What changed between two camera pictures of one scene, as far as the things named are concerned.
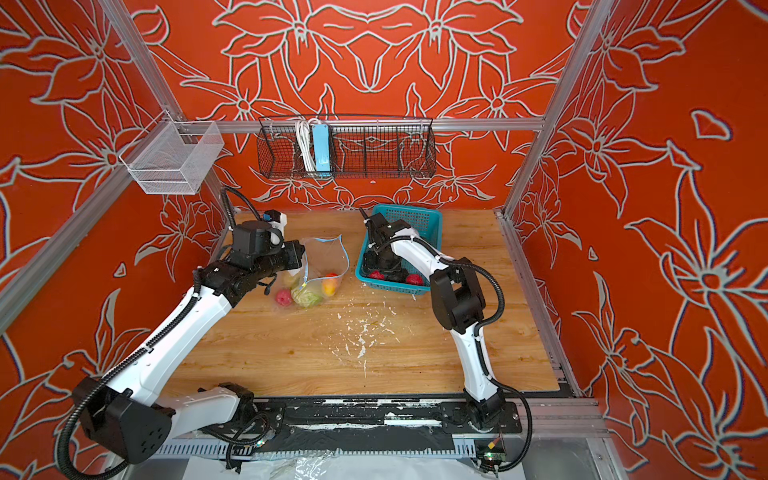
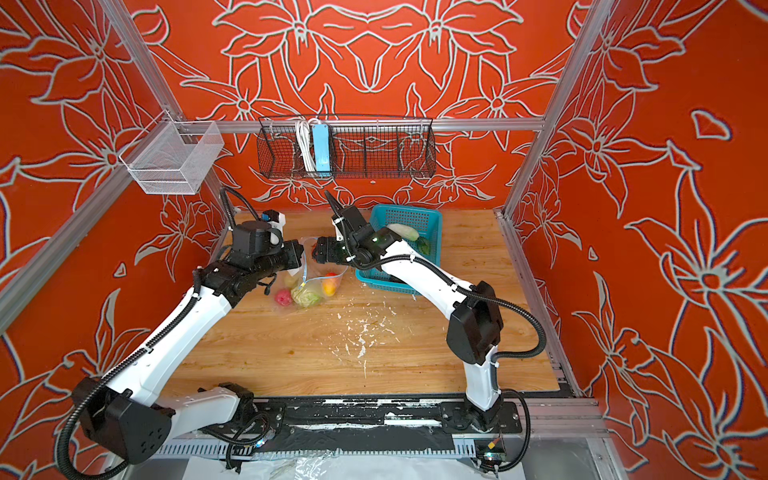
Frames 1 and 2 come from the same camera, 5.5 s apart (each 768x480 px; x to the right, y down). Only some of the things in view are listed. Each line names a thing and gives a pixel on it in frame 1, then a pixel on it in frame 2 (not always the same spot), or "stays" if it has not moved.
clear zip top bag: x=319 y=279 stays
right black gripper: x=369 y=263 to x=323 y=250
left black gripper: x=295 y=250 stays
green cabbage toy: x=305 y=298 stays
